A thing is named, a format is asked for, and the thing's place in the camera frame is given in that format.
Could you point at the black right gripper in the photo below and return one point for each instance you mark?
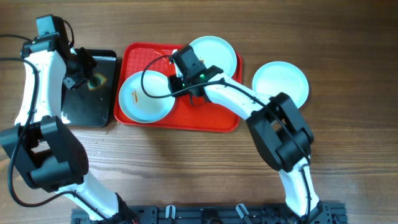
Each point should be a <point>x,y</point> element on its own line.
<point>174,85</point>

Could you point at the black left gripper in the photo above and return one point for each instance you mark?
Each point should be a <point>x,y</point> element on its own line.
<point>90,65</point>

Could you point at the green scrubbing sponge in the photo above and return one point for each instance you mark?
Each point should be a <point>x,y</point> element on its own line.
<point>96,81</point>

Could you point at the pale blue plate back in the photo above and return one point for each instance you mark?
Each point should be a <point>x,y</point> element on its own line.
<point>213,50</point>

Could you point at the pale blue plate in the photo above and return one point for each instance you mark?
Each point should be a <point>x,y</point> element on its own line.
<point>142,97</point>
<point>278,76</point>
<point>213,50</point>

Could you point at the pale blue plate front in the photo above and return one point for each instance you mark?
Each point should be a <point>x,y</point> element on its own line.
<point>278,76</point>

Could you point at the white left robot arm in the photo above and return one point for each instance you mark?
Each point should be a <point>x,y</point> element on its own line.
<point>42,149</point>

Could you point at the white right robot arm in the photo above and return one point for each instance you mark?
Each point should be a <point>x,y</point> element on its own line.
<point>279,131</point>

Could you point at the red serving tray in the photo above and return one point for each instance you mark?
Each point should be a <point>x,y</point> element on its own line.
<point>202,116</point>

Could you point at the black water tray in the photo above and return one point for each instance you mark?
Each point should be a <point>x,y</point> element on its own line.
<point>81,107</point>

